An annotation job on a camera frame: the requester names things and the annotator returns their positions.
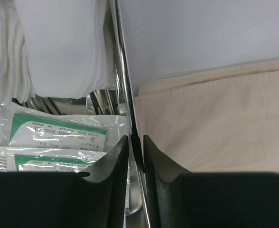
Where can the white gauze pad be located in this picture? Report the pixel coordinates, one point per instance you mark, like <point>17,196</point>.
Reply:
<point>15,79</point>
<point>68,49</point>

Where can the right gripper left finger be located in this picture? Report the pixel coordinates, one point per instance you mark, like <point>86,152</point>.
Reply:
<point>104,186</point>

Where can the beige cloth drape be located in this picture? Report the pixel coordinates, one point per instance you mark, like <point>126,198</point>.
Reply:
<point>219,120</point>

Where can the green white suture packet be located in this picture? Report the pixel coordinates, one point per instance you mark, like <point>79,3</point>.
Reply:
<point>24,127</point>

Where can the steel hemostat forceps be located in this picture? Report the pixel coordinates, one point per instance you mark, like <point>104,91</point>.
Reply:
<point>43,104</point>

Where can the stainless steel tray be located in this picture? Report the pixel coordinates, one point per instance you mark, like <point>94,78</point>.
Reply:
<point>117,44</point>

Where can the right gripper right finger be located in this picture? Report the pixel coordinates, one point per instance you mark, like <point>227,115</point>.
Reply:
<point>164,188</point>

